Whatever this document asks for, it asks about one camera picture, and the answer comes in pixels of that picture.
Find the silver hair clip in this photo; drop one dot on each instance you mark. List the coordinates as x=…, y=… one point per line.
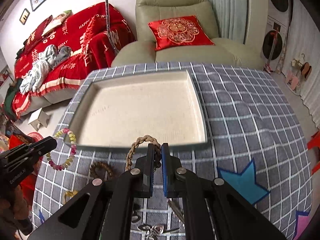
x=176, y=210

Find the white curtain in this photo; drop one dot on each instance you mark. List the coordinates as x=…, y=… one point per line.
x=231, y=18

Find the pink crystal hair clip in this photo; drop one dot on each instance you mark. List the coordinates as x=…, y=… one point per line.
x=152, y=232

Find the red blanket sofa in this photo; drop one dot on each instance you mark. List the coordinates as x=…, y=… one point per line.
x=93, y=35

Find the green leather armchair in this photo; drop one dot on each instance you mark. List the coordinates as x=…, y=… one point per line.
x=225, y=51

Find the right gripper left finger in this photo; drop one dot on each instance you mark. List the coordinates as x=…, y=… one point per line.
x=144, y=184

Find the light blue clothes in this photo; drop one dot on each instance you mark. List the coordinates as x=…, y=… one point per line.
x=48, y=60

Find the white small stool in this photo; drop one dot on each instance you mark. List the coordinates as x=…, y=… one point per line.
x=38, y=118

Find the cream jewelry tray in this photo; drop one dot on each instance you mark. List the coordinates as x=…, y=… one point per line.
x=113, y=113

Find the red embroidered cushion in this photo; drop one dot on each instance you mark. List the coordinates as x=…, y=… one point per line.
x=178, y=31

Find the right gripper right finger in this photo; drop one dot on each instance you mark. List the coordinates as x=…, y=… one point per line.
x=169, y=166

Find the washing machine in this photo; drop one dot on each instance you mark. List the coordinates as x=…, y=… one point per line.
x=278, y=18

